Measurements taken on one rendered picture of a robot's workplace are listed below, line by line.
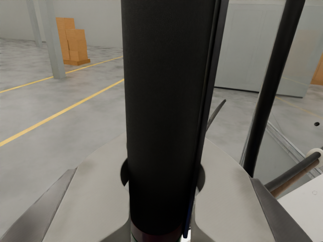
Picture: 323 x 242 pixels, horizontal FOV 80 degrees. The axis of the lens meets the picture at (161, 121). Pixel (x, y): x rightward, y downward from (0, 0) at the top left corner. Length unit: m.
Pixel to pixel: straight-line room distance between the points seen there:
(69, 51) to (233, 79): 5.95
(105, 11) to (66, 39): 6.16
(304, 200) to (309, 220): 0.04
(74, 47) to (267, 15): 6.29
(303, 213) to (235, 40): 5.16
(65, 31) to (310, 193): 8.28
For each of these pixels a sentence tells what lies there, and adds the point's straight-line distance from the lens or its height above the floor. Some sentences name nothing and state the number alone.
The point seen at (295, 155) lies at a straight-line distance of 1.23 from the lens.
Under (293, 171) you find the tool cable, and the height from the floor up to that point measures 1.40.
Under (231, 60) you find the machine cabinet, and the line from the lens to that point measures 5.59.
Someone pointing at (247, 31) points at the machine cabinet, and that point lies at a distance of 5.55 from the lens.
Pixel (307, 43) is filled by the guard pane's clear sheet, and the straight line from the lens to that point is 1.29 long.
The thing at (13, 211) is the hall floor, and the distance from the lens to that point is 2.34.
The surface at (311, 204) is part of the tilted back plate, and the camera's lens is 0.55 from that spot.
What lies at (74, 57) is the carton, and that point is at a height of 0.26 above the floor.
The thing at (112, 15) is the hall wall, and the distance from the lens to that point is 13.91.
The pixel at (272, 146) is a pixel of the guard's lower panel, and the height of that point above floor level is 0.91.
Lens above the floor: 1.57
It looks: 27 degrees down
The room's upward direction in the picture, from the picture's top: 3 degrees clockwise
